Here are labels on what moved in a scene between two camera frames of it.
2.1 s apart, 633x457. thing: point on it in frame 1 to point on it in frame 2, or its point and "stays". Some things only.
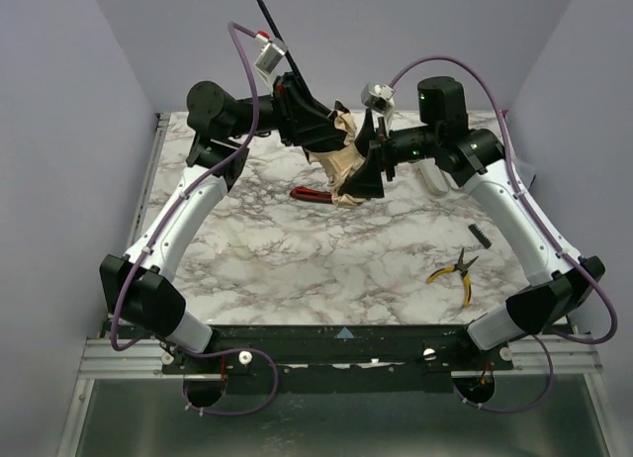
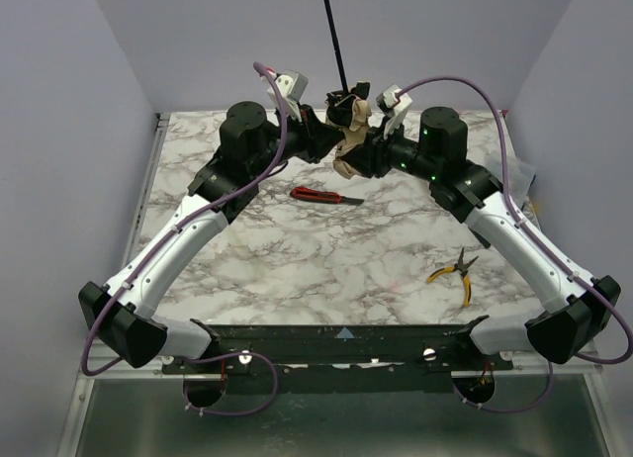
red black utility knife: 311,195 stays
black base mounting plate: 342,359 stays
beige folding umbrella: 341,164 to 347,109
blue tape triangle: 345,333 stays
